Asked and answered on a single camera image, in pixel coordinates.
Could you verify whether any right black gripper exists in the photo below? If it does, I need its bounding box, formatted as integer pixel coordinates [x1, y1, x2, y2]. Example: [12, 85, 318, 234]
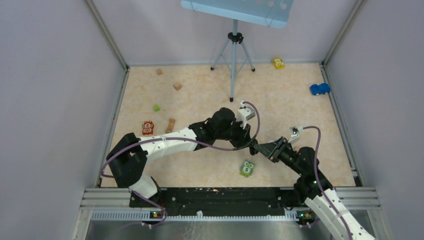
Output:
[254, 136, 305, 176]

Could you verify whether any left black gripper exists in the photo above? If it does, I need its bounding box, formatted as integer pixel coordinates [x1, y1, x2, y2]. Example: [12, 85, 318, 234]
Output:
[215, 117, 254, 150]

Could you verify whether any black earbud charging case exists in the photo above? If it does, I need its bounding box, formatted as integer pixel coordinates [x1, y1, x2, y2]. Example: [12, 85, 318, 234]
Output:
[249, 139, 259, 156]

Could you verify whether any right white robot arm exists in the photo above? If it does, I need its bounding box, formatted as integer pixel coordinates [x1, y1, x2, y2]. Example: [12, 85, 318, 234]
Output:
[254, 137, 375, 240]

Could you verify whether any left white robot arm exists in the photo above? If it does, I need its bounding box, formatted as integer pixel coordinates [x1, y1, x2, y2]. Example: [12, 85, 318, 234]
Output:
[105, 105, 258, 207]

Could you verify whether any green owl number block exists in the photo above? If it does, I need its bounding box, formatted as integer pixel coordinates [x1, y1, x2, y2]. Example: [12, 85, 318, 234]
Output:
[239, 160, 255, 178]

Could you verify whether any blue toy car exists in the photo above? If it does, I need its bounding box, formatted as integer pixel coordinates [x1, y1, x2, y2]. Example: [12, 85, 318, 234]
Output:
[309, 82, 331, 96]

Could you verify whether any wooden arch block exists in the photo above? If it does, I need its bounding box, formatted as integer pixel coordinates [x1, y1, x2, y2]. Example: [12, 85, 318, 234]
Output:
[165, 118, 176, 134]

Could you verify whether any wooden cube block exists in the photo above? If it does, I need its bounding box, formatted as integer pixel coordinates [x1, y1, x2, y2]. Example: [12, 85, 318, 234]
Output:
[173, 82, 182, 91]

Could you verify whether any small green cube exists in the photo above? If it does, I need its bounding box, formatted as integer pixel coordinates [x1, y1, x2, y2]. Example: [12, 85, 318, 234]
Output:
[153, 104, 161, 112]

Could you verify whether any orange red animal block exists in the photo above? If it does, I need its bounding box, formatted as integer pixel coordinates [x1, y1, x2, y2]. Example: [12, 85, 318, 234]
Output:
[142, 120, 155, 136]

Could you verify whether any light blue tripod stand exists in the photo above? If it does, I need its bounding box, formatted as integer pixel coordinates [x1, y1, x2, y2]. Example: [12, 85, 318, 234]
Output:
[210, 19, 256, 103]

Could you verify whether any small wooden cube far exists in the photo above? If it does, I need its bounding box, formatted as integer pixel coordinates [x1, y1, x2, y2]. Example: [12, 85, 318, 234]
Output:
[156, 68, 163, 76]

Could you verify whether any light blue perforated board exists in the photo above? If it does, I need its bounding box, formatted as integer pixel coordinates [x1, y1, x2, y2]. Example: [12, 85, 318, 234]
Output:
[180, 0, 294, 29]

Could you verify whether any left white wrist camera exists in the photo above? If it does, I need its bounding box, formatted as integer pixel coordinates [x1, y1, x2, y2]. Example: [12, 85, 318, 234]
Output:
[235, 102, 256, 129]

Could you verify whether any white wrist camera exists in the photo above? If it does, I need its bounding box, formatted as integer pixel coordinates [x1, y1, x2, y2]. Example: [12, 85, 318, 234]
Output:
[287, 126, 304, 144]
[235, 102, 256, 129]

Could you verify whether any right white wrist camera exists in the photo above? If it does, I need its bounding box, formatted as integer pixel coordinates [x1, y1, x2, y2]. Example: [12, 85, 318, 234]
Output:
[287, 126, 304, 144]

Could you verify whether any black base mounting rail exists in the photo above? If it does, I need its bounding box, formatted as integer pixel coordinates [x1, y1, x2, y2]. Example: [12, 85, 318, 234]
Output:
[129, 186, 327, 220]

